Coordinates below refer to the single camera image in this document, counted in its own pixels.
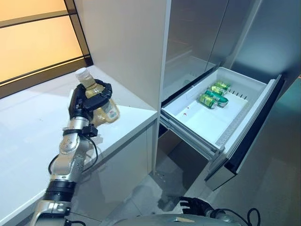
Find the grey tall side panel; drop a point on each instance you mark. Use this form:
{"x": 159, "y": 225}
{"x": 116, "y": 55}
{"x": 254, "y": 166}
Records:
{"x": 270, "y": 35}

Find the tall white cabinet panel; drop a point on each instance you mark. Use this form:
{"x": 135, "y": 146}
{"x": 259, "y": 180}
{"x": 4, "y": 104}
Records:
{"x": 122, "y": 47}

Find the grey robot torso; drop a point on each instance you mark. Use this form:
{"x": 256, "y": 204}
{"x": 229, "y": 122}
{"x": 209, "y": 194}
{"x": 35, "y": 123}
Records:
{"x": 174, "y": 220}

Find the yellow green drink can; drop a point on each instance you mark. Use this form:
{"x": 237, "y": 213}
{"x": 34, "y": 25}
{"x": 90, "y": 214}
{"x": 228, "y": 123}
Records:
{"x": 208, "y": 101}
{"x": 217, "y": 90}
{"x": 222, "y": 85}

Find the stainless steel fridge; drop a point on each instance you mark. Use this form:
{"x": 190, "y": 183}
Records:
{"x": 188, "y": 35}

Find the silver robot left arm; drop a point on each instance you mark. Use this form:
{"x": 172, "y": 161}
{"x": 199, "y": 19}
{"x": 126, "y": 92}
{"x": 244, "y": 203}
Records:
{"x": 65, "y": 160}

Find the teal green drink can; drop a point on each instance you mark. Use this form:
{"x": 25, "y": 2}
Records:
{"x": 219, "y": 99}

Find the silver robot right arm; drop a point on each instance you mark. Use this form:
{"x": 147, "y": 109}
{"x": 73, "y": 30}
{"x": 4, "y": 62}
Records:
{"x": 225, "y": 215}

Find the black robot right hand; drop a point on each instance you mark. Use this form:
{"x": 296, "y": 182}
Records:
{"x": 195, "y": 204}

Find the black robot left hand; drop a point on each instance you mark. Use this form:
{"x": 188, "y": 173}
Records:
{"x": 78, "y": 103}

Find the dark framed window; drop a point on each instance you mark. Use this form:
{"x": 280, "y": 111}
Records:
{"x": 35, "y": 42}

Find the fridge drawer with white bin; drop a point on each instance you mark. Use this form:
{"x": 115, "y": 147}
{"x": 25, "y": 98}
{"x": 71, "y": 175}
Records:
{"x": 211, "y": 127}

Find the yellow tea bottle white cap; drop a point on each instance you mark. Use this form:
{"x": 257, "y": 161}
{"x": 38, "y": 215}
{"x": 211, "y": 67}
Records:
{"x": 90, "y": 86}

